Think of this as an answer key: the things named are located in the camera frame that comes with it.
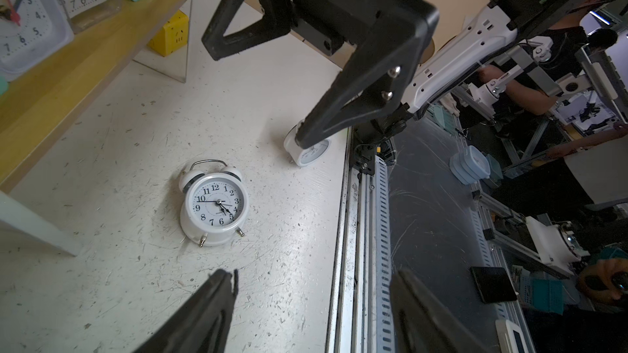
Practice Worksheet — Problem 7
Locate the black smartphone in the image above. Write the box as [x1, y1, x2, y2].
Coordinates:
[470, 266, 517, 304]

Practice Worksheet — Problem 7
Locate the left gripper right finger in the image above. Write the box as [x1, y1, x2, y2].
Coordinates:
[390, 270, 487, 352]

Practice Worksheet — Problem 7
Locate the blue grey round stack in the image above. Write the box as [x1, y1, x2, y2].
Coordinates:
[449, 145, 491, 185]

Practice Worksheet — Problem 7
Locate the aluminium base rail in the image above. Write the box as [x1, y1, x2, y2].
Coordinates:
[325, 134, 396, 352]

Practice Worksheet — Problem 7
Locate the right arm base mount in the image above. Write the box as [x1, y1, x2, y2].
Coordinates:
[350, 119, 397, 176]

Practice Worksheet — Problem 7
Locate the lilac square alarm clock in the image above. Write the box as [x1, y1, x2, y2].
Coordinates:
[1, 0, 74, 82]

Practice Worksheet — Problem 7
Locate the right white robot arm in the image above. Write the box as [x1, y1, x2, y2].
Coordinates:
[202, 0, 585, 149]

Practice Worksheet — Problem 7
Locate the yellow sticky note pad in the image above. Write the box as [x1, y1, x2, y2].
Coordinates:
[147, 10, 189, 57]

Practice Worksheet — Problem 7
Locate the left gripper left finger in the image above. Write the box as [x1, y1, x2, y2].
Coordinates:
[136, 269, 239, 352]

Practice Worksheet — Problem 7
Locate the white twin-bell clock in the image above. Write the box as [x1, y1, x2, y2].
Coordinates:
[178, 159, 250, 248]
[283, 121, 332, 168]

